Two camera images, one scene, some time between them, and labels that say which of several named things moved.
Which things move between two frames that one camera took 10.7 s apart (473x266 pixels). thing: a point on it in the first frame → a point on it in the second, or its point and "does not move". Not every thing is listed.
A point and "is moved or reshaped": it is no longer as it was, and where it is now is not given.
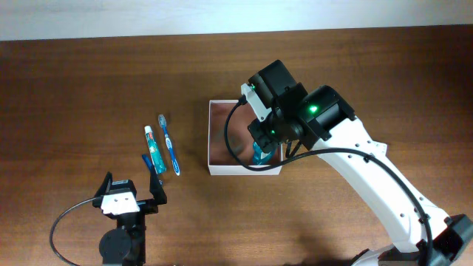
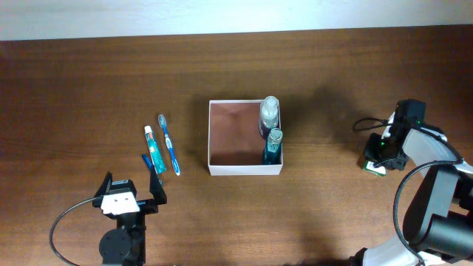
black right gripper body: (268, 131) → (385, 154)
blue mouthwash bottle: (261, 157) is moved or reshaped
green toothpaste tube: (157, 157) does not move
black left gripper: (150, 205) does not move
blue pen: (148, 160) does not move
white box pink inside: (221, 160) does not move
